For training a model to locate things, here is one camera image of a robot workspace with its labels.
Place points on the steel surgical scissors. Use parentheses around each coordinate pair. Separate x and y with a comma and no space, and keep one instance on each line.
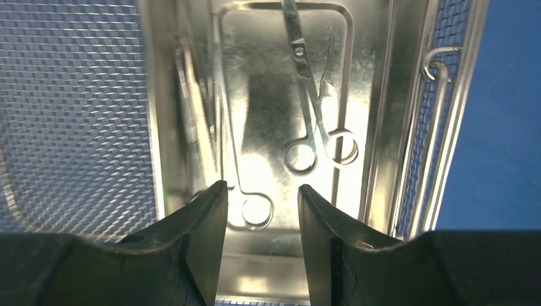
(317,137)

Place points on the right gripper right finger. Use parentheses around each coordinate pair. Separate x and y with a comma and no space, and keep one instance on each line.
(349,263)

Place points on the metal mesh instrument basket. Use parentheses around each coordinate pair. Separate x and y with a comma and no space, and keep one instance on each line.
(75,138)

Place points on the blue surgical drape cloth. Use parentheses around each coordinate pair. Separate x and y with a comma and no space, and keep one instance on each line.
(494,179)

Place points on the stainless steel inner tray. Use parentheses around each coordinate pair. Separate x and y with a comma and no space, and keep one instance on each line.
(371,86)

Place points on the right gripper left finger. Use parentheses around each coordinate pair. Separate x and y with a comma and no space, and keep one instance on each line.
(175,261)

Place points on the steel surgical forceps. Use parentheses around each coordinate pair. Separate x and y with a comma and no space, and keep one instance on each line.
(250,210)

